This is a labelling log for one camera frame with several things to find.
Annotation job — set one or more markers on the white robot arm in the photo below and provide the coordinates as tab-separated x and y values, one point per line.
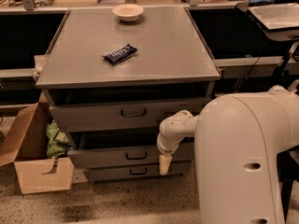
237	138

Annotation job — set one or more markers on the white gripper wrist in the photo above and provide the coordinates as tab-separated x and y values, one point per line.
163	146

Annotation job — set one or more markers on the green chip bag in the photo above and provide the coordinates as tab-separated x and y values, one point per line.
58	143

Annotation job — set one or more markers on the black office chair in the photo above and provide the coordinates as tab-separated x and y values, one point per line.
288	169

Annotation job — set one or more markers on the cardboard box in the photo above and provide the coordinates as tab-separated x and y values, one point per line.
26	147

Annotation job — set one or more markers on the silver laptop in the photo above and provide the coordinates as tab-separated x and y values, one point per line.
276	14

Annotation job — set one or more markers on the grey drawer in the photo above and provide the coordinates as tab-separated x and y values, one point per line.
102	149
135	171
80	111

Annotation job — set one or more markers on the blue snack bar wrapper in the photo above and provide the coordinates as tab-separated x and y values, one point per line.
120	55

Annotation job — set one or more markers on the grey bottom drawer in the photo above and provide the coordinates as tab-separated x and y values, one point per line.
135	171

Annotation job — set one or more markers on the grey drawer cabinet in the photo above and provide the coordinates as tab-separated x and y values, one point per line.
170	55

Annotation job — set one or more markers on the white bowl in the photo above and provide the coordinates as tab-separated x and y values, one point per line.
128	12

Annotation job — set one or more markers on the grey top drawer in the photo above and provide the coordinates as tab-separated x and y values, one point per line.
80	111

